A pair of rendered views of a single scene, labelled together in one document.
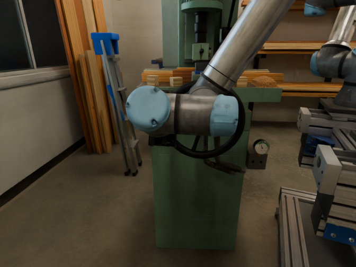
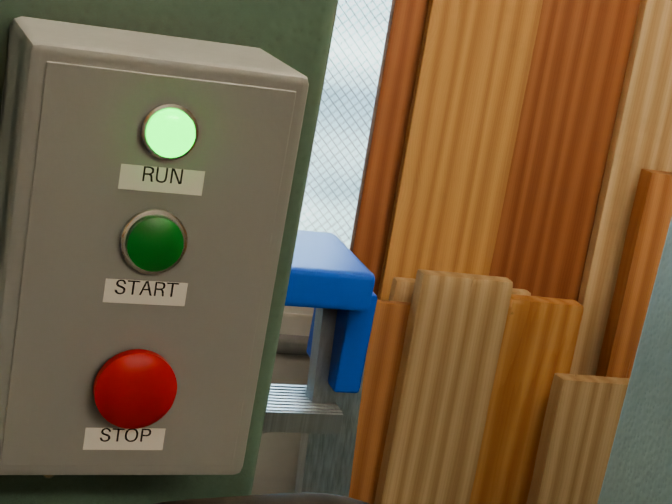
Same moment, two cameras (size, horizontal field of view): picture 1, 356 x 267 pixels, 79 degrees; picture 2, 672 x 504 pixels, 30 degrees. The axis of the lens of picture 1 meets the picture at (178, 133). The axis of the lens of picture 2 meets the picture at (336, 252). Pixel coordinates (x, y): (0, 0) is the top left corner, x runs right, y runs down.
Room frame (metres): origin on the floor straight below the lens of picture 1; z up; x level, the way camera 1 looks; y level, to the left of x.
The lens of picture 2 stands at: (1.25, -0.70, 1.54)
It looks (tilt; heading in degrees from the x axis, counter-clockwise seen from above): 16 degrees down; 65
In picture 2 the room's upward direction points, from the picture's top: 11 degrees clockwise
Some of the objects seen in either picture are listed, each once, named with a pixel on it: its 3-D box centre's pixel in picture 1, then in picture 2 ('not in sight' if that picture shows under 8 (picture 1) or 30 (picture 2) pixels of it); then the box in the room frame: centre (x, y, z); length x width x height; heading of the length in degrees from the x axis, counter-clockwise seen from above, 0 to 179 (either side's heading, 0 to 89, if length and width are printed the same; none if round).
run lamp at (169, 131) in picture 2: not in sight; (171, 133); (1.37, -0.29, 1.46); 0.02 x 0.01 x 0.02; 178
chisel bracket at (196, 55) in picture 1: (200, 53); not in sight; (1.08, -0.11, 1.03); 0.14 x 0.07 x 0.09; 178
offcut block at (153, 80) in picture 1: (152, 80); not in sight; (0.94, 0.11, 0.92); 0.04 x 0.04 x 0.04; 67
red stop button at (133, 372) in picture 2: not in sight; (135, 389); (1.37, -0.29, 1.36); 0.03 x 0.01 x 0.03; 178
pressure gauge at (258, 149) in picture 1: (260, 148); not in sight; (0.84, -0.35, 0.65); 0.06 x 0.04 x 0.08; 88
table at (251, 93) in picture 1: (206, 92); not in sight; (0.95, -0.13, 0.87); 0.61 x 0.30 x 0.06; 88
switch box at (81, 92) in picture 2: not in sight; (130, 253); (1.37, -0.26, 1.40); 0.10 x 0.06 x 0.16; 178
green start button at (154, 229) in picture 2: not in sight; (155, 243); (1.37, -0.29, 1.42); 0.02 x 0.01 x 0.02; 178
